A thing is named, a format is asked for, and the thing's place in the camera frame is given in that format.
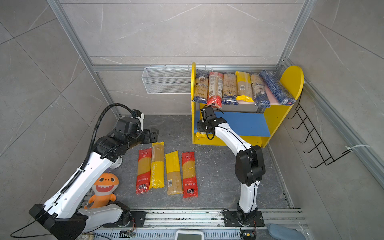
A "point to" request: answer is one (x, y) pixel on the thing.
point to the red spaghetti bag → (143, 171)
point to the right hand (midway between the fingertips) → (200, 124)
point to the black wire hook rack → (327, 159)
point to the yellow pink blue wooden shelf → (255, 125)
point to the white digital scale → (189, 235)
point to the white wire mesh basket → (167, 80)
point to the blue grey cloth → (281, 232)
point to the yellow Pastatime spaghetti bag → (198, 134)
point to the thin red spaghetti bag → (189, 171)
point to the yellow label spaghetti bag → (157, 178)
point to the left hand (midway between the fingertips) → (150, 128)
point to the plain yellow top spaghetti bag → (173, 175)
